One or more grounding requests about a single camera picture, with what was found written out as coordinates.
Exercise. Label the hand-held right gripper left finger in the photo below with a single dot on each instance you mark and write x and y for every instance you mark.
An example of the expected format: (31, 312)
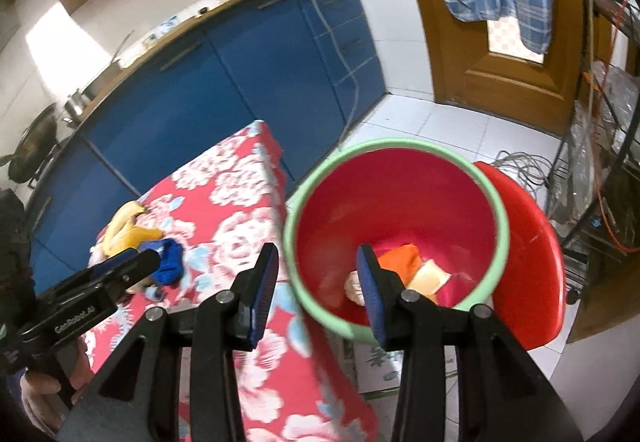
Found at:
(260, 297)

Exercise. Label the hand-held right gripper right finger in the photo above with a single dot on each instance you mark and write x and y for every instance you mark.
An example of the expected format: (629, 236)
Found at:
(370, 297)

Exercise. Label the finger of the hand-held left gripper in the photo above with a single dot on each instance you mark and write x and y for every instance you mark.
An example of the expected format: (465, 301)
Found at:
(130, 267)

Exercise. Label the white plastic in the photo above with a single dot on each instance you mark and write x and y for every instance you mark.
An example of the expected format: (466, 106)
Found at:
(355, 289)

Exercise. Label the small yellow foam fruit net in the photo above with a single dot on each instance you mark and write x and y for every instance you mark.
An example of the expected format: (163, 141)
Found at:
(137, 237)

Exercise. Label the cream sponge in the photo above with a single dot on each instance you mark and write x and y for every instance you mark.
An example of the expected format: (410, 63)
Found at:
(430, 278)

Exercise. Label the red bucket with green rim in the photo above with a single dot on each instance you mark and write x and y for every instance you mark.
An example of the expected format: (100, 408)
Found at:
(400, 192)

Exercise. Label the person's left hand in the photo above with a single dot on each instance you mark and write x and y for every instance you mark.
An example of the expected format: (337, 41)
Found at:
(42, 402)

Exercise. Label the yellow banana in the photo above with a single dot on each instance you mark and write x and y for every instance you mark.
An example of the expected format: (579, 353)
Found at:
(122, 219)

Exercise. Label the red floral tablecloth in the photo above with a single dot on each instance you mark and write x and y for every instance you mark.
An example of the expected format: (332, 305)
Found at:
(235, 182)

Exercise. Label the black wok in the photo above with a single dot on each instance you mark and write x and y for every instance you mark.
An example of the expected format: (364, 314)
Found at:
(30, 147)

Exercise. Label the red plastic chair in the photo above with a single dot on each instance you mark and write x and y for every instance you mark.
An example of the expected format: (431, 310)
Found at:
(530, 262)

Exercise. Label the steel kettle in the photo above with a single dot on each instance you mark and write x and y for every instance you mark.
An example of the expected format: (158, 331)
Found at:
(77, 105)

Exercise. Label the blue kitchen base cabinets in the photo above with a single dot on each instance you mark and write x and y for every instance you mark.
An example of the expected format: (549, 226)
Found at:
(200, 87)

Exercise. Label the wooden door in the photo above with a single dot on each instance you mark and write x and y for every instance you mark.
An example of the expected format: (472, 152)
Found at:
(500, 82)

